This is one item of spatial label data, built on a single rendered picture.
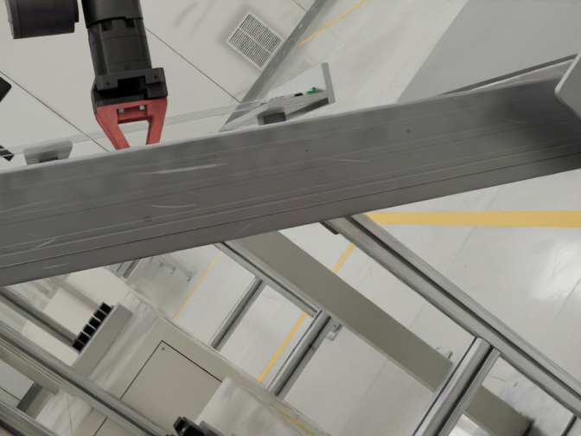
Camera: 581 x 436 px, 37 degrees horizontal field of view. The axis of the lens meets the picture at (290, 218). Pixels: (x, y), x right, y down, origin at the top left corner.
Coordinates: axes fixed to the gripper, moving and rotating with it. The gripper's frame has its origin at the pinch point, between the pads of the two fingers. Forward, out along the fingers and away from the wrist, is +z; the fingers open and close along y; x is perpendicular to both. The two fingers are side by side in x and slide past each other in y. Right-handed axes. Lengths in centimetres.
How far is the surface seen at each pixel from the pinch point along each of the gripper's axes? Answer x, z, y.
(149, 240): -4.6, 5.5, 38.1
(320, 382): 59, 65, -165
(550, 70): 25.4, -0.7, 33.5
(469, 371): 46, 37, -32
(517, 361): 55, 37, -33
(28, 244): -11.0, 4.5, 38.1
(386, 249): 37, 16, -33
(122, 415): -2, 47, -104
